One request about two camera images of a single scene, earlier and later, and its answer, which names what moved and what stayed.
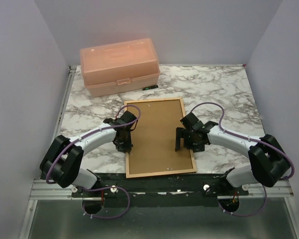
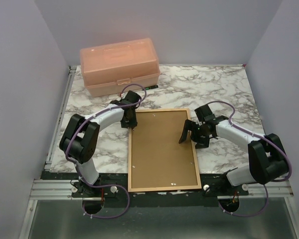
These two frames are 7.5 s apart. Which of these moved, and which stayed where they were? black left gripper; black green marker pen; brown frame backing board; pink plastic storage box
Moved: black left gripper; brown frame backing board
Stayed: black green marker pen; pink plastic storage box
